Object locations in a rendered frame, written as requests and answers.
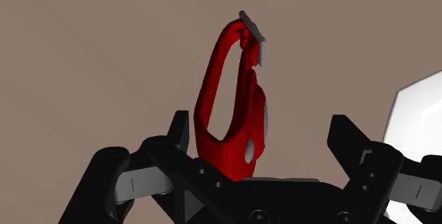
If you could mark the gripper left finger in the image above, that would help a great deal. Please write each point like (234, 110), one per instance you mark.
(162, 161)

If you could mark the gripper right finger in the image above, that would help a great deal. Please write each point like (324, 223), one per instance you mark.
(376, 168)

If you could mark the red peeler with grey blade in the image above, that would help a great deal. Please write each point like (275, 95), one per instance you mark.
(228, 157)

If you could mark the white angular object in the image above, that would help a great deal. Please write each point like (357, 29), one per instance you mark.
(417, 112)

